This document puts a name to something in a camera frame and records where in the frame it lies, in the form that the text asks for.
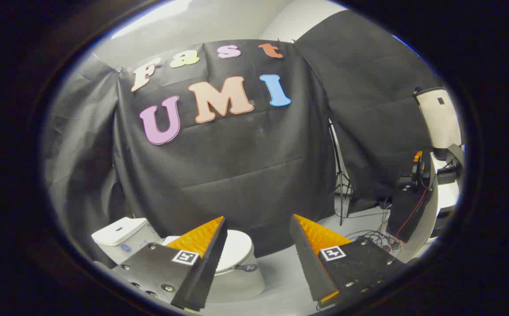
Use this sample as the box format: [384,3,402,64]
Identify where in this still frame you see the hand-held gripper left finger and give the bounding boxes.
[112,216,228,312]

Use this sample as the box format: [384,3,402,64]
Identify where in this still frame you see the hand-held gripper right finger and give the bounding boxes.
[289,214,406,308]

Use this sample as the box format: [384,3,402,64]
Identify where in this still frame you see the white toilet lid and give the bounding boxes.
[162,230,259,275]

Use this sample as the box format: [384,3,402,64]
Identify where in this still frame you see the white toilet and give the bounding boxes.
[91,217,266,303]

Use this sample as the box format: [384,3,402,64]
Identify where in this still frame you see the black light stand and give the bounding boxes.
[328,118,354,226]

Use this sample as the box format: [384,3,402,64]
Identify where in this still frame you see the black board with white edge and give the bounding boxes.
[387,151,439,264]

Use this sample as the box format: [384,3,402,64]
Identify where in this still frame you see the black backdrop cloth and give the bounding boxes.
[43,10,446,259]

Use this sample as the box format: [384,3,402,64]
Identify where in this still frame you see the orange and black gripper device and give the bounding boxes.
[397,151,430,191]

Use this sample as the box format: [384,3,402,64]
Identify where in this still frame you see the tangle of floor cables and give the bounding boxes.
[347,206,406,254]

